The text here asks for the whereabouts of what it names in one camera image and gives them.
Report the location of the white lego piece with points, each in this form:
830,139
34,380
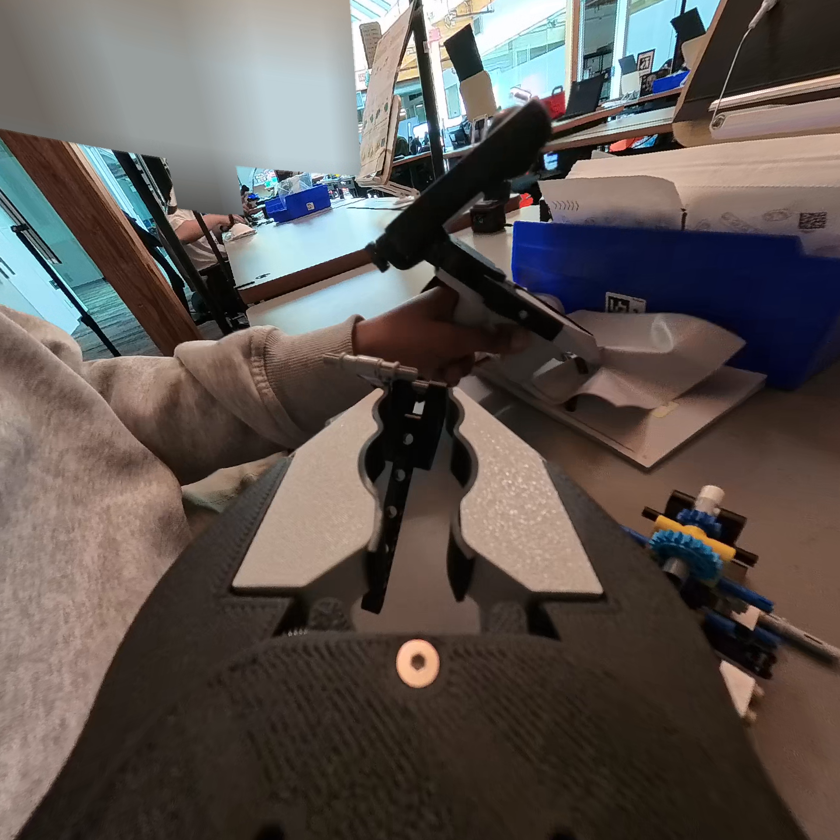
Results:
738,689

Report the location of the small blue bin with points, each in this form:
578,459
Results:
298,203

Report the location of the small instruction booklet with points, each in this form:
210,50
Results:
663,358

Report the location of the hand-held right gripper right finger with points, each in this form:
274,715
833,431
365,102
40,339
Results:
525,525

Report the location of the cardboard board on stand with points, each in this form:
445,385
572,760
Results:
384,111

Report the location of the small black camera case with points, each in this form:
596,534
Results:
487,216

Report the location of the person's grey hoodie torso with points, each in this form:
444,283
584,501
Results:
72,492

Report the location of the black lego beam assembly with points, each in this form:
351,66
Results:
400,485

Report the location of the wooden pillar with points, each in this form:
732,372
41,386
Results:
98,229

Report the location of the person's left hand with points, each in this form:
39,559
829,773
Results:
420,334

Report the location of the colourful lego gear assembly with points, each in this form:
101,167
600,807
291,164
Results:
702,558

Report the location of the white paper bag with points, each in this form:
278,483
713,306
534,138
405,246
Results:
656,190

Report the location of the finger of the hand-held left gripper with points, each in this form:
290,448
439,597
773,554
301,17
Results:
577,344
558,375

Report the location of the blue plastic bin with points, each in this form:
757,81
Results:
722,289

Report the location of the black tripod stand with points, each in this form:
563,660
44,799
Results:
65,289

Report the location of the large instruction booklet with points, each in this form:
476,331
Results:
656,426

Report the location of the person's left forearm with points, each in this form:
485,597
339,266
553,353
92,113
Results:
262,380

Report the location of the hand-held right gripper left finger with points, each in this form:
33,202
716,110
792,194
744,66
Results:
308,518

